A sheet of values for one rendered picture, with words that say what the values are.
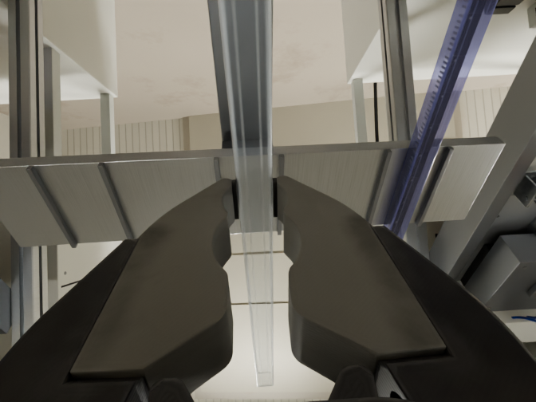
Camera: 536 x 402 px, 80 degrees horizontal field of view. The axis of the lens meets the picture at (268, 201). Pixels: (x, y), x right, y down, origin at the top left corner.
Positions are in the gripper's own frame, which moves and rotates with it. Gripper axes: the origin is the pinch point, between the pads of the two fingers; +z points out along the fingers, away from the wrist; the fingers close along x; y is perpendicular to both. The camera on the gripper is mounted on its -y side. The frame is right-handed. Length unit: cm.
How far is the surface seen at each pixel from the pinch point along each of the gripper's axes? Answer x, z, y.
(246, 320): -15, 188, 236
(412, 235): 28, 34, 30
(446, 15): 44, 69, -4
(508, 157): 29.7, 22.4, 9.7
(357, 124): 33, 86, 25
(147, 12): -49, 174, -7
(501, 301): 37, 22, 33
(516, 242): 35.6, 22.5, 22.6
